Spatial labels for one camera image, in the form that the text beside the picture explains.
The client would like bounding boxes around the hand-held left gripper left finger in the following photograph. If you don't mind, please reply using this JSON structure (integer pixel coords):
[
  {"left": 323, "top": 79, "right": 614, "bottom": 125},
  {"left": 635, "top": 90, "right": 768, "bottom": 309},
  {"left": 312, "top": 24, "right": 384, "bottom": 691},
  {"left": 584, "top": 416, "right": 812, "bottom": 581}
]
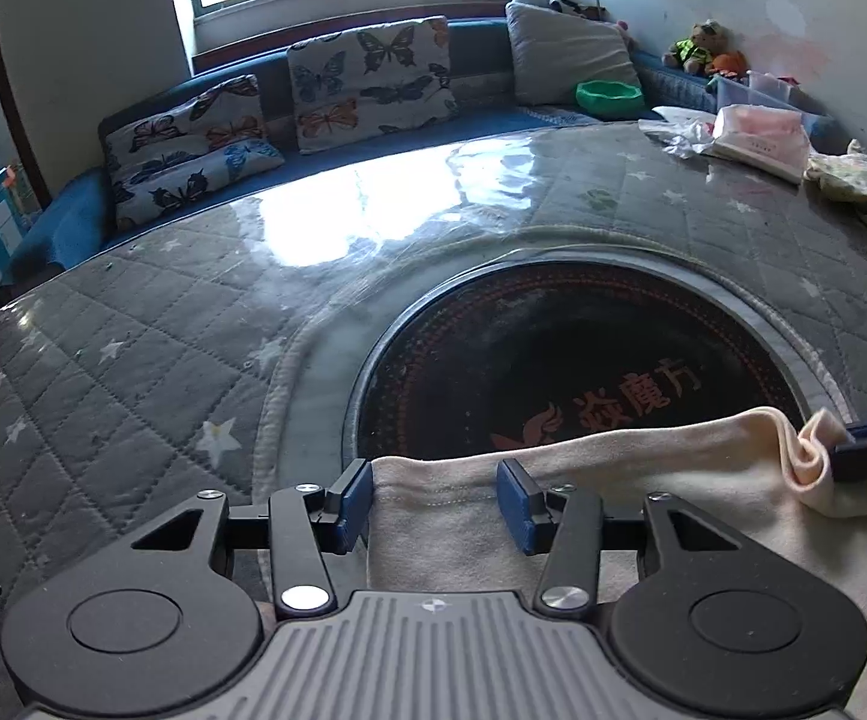
[{"left": 129, "top": 457, "right": 374, "bottom": 620}]

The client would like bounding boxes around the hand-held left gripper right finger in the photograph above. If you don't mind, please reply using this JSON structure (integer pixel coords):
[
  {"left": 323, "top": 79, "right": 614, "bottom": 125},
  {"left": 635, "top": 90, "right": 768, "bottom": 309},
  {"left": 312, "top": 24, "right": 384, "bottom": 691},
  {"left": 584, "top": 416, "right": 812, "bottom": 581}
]
[{"left": 496, "top": 457, "right": 738, "bottom": 620}]

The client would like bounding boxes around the cream garment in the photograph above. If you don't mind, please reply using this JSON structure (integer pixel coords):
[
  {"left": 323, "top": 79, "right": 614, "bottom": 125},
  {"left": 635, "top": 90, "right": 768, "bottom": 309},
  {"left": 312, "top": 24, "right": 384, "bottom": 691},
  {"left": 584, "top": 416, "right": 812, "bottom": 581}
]
[{"left": 365, "top": 405, "right": 867, "bottom": 720}]

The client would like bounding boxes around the black round induction cooker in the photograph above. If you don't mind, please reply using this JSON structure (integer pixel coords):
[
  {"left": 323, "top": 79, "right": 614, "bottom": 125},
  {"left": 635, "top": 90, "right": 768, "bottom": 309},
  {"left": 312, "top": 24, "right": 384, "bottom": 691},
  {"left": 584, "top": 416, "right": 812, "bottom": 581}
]
[{"left": 339, "top": 262, "right": 856, "bottom": 467}]

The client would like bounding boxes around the yellow patterned cloth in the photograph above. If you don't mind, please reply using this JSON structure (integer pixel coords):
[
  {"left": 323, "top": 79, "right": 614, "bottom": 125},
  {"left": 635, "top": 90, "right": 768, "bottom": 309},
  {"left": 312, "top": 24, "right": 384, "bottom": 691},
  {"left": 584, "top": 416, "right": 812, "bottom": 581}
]
[{"left": 806, "top": 138, "right": 867, "bottom": 250}]

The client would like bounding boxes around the grey quilted star tablecloth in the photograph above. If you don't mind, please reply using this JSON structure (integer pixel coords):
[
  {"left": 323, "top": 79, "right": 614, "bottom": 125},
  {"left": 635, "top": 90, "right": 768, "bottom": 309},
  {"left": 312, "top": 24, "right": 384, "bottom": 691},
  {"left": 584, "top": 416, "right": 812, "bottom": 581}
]
[{"left": 0, "top": 124, "right": 867, "bottom": 720}]

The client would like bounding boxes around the pink tissue pack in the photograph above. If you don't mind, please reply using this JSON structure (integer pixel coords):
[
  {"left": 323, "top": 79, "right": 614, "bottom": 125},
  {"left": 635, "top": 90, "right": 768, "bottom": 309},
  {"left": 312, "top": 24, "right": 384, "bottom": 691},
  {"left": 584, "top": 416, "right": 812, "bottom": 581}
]
[{"left": 709, "top": 105, "right": 814, "bottom": 185}]

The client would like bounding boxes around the clear plastic storage box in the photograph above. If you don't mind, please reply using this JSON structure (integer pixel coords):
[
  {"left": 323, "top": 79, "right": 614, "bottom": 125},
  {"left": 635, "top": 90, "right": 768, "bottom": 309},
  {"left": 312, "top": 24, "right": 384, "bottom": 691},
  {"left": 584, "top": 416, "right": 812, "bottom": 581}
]
[{"left": 706, "top": 69, "right": 836, "bottom": 137}]

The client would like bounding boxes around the crumpled white plastic bag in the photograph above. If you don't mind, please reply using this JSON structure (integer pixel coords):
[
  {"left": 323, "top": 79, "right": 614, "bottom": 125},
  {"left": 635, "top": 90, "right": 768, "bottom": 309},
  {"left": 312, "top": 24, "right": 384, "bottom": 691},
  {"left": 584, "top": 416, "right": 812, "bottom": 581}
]
[{"left": 638, "top": 106, "right": 728, "bottom": 161}]

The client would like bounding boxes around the butterfly print pillow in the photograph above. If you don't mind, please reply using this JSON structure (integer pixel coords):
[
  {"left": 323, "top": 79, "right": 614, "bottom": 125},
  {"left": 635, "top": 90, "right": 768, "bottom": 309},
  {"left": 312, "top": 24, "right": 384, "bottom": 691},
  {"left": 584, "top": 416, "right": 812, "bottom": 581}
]
[
  {"left": 99, "top": 75, "right": 286, "bottom": 233},
  {"left": 287, "top": 16, "right": 460, "bottom": 155}
]

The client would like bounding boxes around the orange plush toy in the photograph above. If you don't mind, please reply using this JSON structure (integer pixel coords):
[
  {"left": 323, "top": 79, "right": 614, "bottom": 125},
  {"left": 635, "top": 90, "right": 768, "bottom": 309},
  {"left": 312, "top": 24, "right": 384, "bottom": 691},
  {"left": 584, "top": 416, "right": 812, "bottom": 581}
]
[{"left": 706, "top": 50, "right": 749, "bottom": 80}]

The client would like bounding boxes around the blue sofa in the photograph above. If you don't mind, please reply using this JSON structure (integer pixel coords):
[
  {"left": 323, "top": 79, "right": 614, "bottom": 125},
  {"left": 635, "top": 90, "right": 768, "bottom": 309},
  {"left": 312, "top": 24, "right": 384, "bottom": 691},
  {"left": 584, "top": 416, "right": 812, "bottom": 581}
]
[{"left": 5, "top": 15, "right": 839, "bottom": 287}]

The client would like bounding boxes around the green bowl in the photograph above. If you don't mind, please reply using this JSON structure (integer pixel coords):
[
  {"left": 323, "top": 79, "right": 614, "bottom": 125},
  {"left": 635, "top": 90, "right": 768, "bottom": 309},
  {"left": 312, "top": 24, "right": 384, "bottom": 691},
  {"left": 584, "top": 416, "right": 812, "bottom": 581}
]
[{"left": 575, "top": 79, "right": 646, "bottom": 122}]

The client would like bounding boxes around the teddy bear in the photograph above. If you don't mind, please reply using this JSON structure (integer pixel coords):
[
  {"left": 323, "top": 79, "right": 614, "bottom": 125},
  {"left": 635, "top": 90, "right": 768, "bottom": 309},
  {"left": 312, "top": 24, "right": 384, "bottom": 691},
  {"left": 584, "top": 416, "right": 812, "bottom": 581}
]
[{"left": 663, "top": 18, "right": 731, "bottom": 78}]

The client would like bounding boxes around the large grey pillow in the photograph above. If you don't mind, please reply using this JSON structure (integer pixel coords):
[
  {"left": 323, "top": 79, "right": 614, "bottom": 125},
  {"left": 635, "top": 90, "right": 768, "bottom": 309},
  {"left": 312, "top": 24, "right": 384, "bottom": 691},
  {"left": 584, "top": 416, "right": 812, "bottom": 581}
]
[{"left": 505, "top": 0, "right": 646, "bottom": 107}]

